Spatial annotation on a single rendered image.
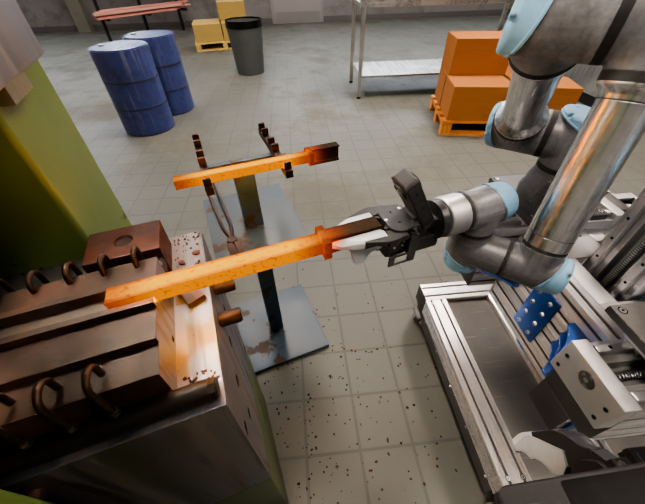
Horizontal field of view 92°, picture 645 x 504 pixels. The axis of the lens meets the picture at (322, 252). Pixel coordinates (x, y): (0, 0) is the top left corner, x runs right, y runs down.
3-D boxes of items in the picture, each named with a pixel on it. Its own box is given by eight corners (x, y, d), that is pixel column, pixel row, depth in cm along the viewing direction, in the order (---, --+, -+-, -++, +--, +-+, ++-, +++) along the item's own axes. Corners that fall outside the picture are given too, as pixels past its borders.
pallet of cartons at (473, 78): (521, 103, 369) (552, 26, 317) (576, 137, 299) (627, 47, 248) (416, 108, 363) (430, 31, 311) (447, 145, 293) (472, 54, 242)
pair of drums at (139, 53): (198, 100, 398) (177, 27, 344) (182, 134, 323) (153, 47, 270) (146, 103, 392) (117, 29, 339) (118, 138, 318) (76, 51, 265)
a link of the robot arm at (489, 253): (488, 288, 64) (509, 249, 57) (435, 267, 69) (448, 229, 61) (496, 264, 69) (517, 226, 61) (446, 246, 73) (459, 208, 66)
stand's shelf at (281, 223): (279, 187, 127) (278, 183, 126) (314, 249, 100) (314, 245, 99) (204, 204, 119) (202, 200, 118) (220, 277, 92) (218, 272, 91)
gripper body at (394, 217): (385, 269, 54) (443, 251, 57) (391, 232, 48) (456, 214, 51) (365, 242, 60) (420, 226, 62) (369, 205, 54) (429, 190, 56)
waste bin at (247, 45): (236, 68, 505) (226, 17, 458) (268, 66, 508) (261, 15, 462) (233, 77, 468) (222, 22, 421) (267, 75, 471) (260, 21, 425)
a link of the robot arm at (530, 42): (534, 163, 88) (622, 31, 38) (479, 150, 94) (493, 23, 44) (553, 121, 86) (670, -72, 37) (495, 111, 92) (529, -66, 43)
